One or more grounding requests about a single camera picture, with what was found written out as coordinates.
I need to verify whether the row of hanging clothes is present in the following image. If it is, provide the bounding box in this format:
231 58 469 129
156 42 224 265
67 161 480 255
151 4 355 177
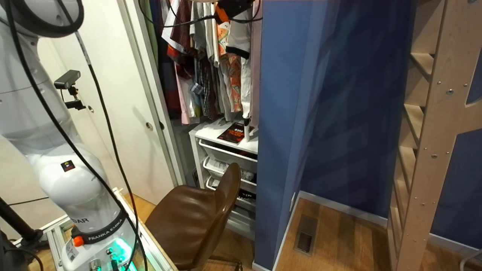
142 0 263 125

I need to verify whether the white drawer unit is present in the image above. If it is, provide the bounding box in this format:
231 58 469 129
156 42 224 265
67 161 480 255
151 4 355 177
188 118 260 241

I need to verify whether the black cable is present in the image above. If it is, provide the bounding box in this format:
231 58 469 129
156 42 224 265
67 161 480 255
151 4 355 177
8 196 50 207

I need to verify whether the floor vent grille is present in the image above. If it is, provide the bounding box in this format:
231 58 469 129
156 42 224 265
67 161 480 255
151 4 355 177
293 215 319 257

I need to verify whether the grey cable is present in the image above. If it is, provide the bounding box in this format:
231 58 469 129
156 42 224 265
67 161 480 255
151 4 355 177
459 248 482 271

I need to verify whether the wooden loft ladder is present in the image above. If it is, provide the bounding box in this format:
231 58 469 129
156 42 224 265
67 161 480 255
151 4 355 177
387 0 482 271

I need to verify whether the white shirt with black trim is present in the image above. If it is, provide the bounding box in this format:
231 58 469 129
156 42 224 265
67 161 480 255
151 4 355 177
225 8 253 127

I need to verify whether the black book with orange print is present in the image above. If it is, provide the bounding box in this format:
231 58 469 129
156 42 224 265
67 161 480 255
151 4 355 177
217 122 255 145

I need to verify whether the white closet door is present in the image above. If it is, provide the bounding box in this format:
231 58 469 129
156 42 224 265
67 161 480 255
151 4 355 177
77 0 186 206
37 37 127 196

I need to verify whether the camera on mount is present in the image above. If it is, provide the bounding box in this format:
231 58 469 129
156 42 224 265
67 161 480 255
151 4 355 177
53 70 87 111

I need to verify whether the brown leather chair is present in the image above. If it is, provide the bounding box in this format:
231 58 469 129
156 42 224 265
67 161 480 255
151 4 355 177
145 162 244 271

